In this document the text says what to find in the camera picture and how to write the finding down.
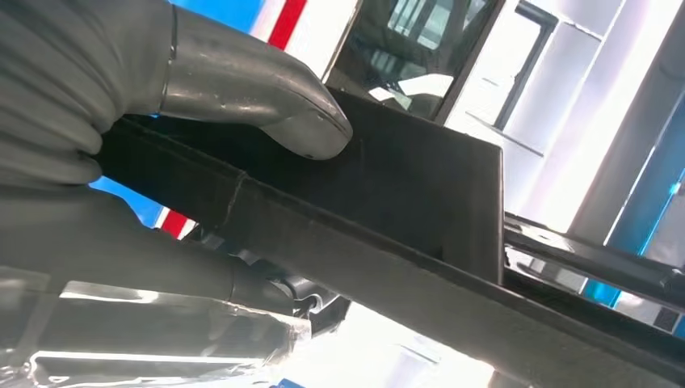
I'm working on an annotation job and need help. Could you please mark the red barrier belt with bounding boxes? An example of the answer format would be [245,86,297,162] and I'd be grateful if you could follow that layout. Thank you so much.
[156,0,310,240]

